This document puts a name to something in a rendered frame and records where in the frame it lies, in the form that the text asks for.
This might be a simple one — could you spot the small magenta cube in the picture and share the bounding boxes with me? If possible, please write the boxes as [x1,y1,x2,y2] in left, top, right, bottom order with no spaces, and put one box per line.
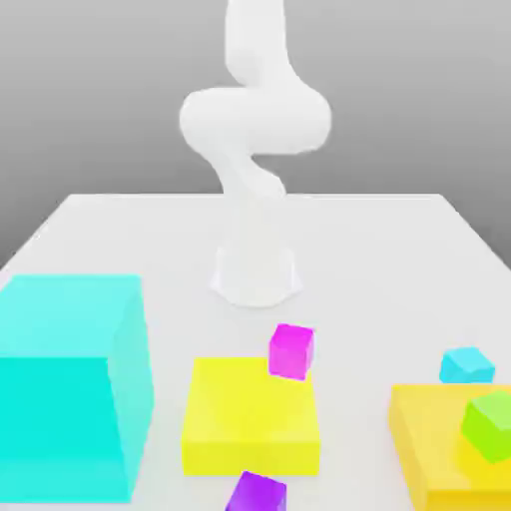
[267,322,315,382]

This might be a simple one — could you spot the small cyan cube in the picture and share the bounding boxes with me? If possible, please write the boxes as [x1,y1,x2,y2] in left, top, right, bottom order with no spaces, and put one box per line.
[438,345,497,385]

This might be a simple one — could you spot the small purple cube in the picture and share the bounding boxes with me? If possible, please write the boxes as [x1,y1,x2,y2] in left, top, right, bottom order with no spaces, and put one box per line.
[224,470,287,511]

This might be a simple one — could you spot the small green cube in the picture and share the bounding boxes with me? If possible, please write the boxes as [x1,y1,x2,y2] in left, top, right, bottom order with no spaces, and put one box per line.
[460,389,511,465]

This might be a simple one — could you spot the large yellow box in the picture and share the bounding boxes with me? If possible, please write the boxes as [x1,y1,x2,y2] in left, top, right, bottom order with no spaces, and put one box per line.
[181,355,322,477]

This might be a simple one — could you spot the large cyan box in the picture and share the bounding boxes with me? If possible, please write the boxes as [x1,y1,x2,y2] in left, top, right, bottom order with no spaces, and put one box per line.
[0,273,156,505]

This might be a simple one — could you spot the large orange box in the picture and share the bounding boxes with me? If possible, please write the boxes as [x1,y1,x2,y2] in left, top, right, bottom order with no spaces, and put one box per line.
[387,382,511,511]

